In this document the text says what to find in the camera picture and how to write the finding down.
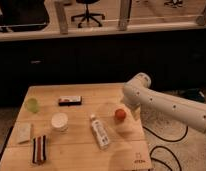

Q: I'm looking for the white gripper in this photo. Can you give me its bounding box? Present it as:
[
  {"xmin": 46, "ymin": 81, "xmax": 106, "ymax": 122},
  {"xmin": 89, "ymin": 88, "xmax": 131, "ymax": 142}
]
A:
[{"xmin": 121, "ymin": 97, "xmax": 140, "ymax": 120}]

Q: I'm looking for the red apple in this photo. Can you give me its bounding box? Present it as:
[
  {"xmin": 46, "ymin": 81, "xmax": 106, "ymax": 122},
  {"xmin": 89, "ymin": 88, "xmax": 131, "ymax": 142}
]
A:
[{"xmin": 115, "ymin": 109, "xmax": 126, "ymax": 121}]

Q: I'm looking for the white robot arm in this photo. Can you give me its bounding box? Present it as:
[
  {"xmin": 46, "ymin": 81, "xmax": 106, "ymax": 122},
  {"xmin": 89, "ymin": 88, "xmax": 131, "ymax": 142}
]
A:
[{"xmin": 122, "ymin": 73, "xmax": 206, "ymax": 135}]

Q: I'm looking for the green plastic cup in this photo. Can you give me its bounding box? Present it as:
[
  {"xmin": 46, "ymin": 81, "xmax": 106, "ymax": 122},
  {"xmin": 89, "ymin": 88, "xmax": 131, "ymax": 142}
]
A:
[{"xmin": 25, "ymin": 98, "xmax": 39, "ymax": 113}]

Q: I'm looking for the white plastic bottle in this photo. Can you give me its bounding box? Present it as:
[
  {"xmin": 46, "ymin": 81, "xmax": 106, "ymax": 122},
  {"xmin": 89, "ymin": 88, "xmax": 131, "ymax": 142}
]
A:
[{"xmin": 90, "ymin": 114, "xmax": 110, "ymax": 149}]

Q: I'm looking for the black red rectangular box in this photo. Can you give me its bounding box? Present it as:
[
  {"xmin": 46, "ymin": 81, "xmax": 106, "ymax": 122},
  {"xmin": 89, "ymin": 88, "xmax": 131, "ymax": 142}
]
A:
[{"xmin": 58, "ymin": 96, "xmax": 82, "ymax": 106}]

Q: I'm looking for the black office chair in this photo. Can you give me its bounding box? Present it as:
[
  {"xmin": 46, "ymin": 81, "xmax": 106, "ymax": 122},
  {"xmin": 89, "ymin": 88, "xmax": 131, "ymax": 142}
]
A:
[{"xmin": 71, "ymin": 0, "xmax": 105, "ymax": 28}]

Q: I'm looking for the white sponge block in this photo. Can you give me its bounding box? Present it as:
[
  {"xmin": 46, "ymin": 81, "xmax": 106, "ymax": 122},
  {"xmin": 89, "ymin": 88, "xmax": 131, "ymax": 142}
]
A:
[{"xmin": 16, "ymin": 123, "xmax": 32, "ymax": 144}]

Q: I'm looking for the black cable on floor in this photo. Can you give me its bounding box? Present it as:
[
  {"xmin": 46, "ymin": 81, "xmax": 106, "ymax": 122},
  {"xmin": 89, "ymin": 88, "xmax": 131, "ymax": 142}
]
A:
[{"xmin": 142, "ymin": 124, "xmax": 190, "ymax": 171}]

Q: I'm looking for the wooden post middle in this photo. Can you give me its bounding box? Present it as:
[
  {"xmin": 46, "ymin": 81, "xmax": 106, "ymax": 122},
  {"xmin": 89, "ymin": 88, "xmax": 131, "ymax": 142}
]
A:
[{"xmin": 118, "ymin": 0, "xmax": 132, "ymax": 31}]

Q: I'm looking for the wooden post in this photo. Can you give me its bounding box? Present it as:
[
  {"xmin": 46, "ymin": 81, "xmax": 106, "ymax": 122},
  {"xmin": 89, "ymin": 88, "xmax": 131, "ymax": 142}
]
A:
[
  {"xmin": 118, "ymin": 0, "xmax": 132, "ymax": 31},
  {"xmin": 196, "ymin": 5, "xmax": 206, "ymax": 26},
  {"xmin": 54, "ymin": 1, "xmax": 68, "ymax": 34}
]

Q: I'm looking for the wooden post right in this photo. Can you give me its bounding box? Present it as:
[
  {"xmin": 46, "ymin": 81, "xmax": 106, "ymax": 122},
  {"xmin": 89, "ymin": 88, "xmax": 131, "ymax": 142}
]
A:
[{"xmin": 196, "ymin": 5, "xmax": 206, "ymax": 26}]

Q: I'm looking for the wooden post left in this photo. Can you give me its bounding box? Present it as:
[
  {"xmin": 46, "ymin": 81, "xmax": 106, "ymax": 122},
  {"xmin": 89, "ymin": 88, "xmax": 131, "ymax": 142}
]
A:
[{"xmin": 54, "ymin": 1, "xmax": 68, "ymax": 34}]

